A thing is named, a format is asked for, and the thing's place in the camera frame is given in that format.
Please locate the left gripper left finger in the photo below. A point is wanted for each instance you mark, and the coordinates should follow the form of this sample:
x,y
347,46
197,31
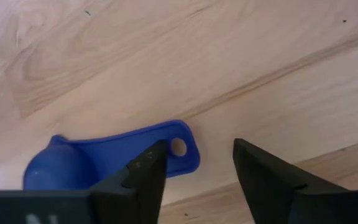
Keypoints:
x,y
120,205

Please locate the indigo small measuring cup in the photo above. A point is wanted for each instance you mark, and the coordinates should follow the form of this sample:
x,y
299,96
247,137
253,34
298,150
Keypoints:
x,y
73,161

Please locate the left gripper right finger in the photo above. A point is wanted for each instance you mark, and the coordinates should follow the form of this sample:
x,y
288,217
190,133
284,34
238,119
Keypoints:
x,y
291,202

